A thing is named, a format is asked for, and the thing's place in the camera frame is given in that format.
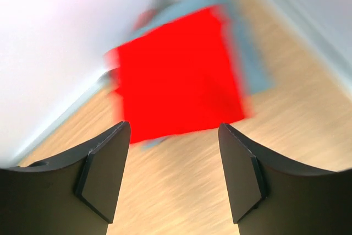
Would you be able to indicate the folded grey-blue t-shirt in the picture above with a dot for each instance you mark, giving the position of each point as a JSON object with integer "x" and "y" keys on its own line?
{"x": 255, "y": 77}

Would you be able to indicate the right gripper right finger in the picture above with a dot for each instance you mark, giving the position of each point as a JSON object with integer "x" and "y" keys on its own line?
{"x": 270, "y": 193}

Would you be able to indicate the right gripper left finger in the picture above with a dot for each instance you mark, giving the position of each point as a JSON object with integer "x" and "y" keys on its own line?
{"x": 73, "y": 192}

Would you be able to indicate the red t-shirt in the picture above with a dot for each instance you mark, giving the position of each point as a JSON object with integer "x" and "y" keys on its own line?
{"x": 182, "y": 77}

